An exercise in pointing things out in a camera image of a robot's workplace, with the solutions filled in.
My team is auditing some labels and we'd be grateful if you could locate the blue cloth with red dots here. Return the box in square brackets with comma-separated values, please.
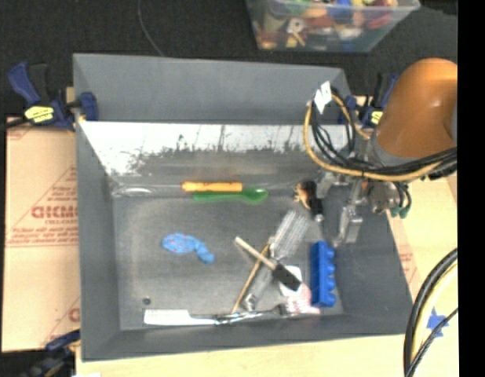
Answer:
[160, 232, 217, 265]

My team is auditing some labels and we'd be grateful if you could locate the white and pink packet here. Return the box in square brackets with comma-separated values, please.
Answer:
[276, 264, 322, 316]

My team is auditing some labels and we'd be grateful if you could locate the grey metal bin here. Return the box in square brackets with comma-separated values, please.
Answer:
[71, 53, 414, 361]

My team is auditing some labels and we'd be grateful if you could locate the wooden handled black foam brush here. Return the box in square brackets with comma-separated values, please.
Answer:
[233, 236, 302, 291]

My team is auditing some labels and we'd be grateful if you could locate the brown toy animal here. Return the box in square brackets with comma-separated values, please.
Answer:
[293, 180, 318, 208]

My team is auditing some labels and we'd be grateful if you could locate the clear plastic bottle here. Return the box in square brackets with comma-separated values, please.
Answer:
[270, 209, 311, 259]

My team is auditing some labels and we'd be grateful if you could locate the brown cardboard board red print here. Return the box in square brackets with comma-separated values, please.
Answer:
[0, 125, 83, 353]

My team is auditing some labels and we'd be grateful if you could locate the green plastic spoon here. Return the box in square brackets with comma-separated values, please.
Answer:
[192, 186, 269, 205]

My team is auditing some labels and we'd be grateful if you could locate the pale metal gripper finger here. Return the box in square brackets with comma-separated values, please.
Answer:
[347, 214, 364, 244]
[333, 206, 352, 249]

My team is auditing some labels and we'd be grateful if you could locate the shiny metal clip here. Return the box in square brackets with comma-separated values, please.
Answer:
[215, 310, 264, 326]

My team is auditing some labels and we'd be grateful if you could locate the blue toy brick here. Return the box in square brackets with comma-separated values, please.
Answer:
[309, 240, 338, 306]

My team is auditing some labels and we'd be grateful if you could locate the white paper card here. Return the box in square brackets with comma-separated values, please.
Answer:
[143, 308, 217, 327]

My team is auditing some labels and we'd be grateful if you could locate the thin wooden stick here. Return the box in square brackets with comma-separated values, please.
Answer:
[230, 244, 272, 314]

